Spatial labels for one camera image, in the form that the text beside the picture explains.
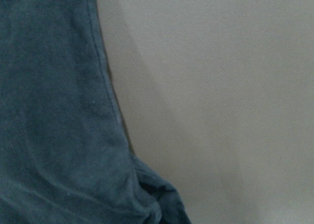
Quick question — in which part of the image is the black printed t-shirt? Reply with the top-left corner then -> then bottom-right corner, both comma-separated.
0,0 -> 190,224

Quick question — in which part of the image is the brown table mat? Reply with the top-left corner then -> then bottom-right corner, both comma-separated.
97,0 -> 314,224

